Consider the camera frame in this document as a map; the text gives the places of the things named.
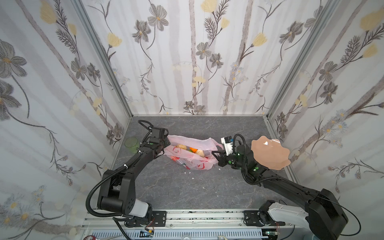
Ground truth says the pink plastic bag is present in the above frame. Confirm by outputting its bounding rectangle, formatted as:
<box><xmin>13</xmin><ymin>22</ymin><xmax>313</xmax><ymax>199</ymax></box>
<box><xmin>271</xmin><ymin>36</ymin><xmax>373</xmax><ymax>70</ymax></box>
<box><xmin>165</xmin><ymin>135</ymin><xmax>224</xmax><ymax>170</ymax></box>

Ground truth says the peach scalloped plate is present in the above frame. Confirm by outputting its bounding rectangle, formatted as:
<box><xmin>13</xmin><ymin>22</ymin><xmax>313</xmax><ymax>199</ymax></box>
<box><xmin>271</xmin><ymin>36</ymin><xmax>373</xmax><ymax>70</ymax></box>
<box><xmin>251</xmin><ymin>136</ymin><xmax>291</xmax><ymax>170</ymax></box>

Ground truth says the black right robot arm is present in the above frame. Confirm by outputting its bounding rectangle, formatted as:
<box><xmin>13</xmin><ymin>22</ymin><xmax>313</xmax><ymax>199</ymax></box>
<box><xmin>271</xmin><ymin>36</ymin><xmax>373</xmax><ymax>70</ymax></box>
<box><xmin>212</xmin><ymin>134</ymin><xmax>349</xmax><ymax>240</ymax></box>

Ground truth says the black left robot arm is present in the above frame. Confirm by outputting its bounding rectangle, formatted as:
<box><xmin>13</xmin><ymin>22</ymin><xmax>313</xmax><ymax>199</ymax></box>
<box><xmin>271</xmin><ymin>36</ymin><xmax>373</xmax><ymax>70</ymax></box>
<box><xmin>85</xmin><ymin>120</ymin><xmax>171</xmax><ymax>221</ymax></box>

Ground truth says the green translucent cup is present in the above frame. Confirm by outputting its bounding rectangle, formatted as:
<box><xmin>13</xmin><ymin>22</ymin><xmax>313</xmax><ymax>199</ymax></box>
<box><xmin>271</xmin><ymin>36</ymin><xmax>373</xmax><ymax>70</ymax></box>
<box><xmin>124</xmin><ymin>137</ymin><xmax>140</xmax><ymax>154</ymax></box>

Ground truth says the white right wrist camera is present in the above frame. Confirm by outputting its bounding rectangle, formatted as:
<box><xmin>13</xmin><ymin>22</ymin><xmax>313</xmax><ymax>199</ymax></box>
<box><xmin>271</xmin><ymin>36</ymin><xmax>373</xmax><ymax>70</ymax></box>
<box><xmin>221</xmin><ymin>136</ymin><xmax>234</xmax><ymax>156</ymax></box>

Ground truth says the white slotted cable duct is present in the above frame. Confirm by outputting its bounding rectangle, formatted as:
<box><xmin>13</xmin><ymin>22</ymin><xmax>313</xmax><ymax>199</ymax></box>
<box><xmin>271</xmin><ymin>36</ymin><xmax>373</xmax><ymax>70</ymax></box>
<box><xmin>89</xmin><ymin>229</ymin><xmax>265</xmax><ymax>240</ymax></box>

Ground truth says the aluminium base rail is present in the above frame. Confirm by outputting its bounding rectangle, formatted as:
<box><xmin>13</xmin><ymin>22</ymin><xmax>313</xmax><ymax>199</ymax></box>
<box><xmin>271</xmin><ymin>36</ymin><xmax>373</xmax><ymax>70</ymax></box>
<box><xmin>81</xmin><ymin>209</ymin><xmax>293</xmax><ymax>231</ymax></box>

